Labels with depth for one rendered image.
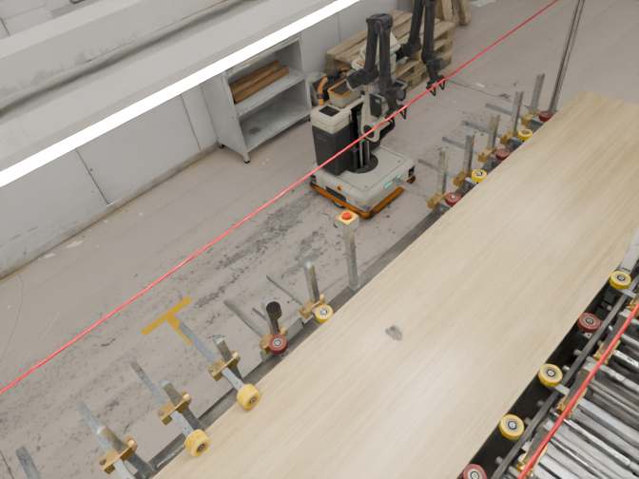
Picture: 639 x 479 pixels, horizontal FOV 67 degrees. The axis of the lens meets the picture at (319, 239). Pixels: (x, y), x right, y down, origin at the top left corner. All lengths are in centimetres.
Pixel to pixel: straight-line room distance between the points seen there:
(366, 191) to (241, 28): 284
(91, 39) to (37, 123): 15
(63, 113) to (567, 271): 215
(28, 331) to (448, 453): 312
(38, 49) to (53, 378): 308
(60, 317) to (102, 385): 75
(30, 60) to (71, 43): 6
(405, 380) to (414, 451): 28
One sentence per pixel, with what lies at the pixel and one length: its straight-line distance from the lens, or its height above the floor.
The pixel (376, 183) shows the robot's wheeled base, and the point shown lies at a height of 28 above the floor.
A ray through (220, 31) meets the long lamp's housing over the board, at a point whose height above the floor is 237.
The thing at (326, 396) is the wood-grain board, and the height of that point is 90.
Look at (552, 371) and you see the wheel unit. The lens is 216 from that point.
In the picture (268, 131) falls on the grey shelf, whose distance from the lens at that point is 482.
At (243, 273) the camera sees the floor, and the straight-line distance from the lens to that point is 369.
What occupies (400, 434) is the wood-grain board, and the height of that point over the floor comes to 90.
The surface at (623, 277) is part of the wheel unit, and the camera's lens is 253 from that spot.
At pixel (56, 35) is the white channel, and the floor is 246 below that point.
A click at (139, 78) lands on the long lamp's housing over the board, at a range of 90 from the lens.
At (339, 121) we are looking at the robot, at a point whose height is 77.
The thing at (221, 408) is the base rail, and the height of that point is 70.
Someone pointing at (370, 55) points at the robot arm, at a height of 139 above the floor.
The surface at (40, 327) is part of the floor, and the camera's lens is 409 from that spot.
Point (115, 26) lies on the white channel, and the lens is 88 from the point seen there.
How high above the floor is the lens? 272
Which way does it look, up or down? 46 degrees down
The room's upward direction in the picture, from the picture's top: 9 degrees counter-clockwise
